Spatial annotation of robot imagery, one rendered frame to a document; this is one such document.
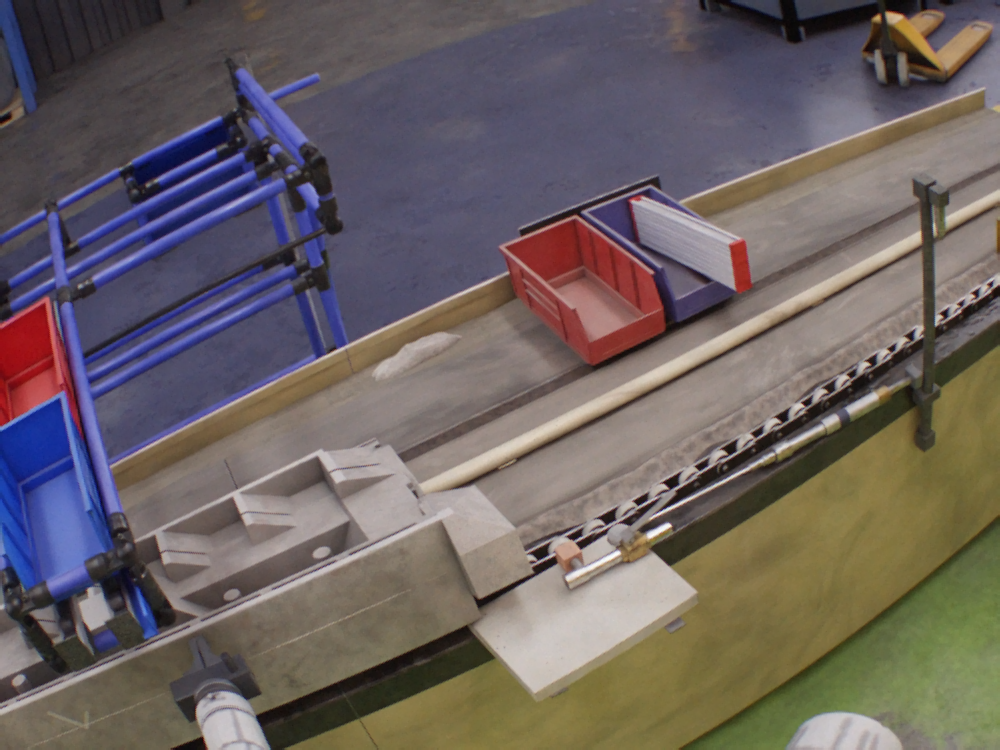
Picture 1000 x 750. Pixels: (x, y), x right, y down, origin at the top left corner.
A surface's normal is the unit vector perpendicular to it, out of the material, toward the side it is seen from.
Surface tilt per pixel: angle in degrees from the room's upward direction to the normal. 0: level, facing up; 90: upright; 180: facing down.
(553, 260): 88
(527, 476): 0
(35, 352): 93
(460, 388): 0
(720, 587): 90
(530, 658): 0
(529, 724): 90
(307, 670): 80
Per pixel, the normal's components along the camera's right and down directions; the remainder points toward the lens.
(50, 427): 0.44, 0.51
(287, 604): 0.39, 0.33
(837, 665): -0.21, -0.78
